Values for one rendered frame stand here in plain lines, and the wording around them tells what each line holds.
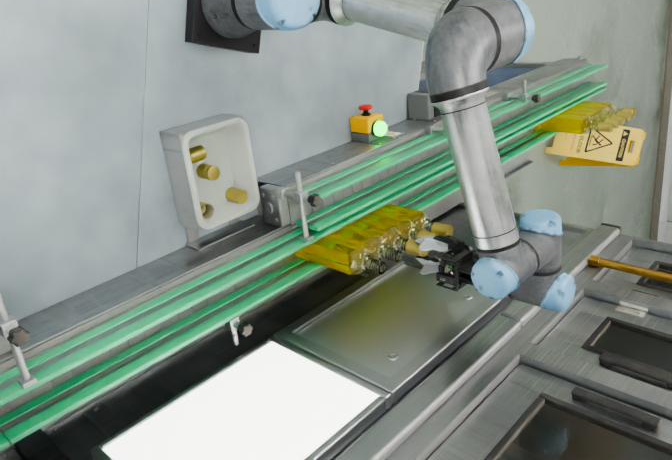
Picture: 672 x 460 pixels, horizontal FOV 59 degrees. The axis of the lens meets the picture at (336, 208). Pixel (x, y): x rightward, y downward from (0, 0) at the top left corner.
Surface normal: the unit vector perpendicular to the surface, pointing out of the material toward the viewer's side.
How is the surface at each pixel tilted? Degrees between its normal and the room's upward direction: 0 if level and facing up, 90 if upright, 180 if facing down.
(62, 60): 0
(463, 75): 44
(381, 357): 90
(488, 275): 92
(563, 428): 90
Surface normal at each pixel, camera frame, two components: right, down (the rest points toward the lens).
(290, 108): 0.72, 0.18
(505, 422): -0.11, -0.93
